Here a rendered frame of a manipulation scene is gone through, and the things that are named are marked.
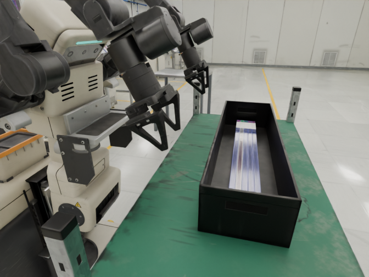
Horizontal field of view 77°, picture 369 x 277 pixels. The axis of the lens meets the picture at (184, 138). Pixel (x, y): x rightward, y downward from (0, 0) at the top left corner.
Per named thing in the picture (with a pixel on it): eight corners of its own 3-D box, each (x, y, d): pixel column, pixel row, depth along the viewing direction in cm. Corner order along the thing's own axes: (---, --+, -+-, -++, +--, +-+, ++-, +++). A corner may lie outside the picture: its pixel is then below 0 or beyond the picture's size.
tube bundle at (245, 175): (235, 127, 92) (236, 120, 91) (254, 129, 91) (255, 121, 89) (224, 219, 48) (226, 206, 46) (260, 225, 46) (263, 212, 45)
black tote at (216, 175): (223, 126, 97) (225, 100, 92) (267, 130, 93) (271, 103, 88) (197, 231, 47) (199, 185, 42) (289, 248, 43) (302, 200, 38)
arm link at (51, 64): (20, 68, 53) (-2, 72, 48) (43, 39, 49) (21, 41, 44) (49, 101, 55) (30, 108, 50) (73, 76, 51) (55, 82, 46)
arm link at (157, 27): (107, 10, 44) (78, 6, 37) (157, -25, 40) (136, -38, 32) (138, 69, 48) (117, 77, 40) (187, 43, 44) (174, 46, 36)
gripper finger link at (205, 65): (216, 82, 90) (206, 59, 88) (213, 87, 84) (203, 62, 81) (200, 89, 93) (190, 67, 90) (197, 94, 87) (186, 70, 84)
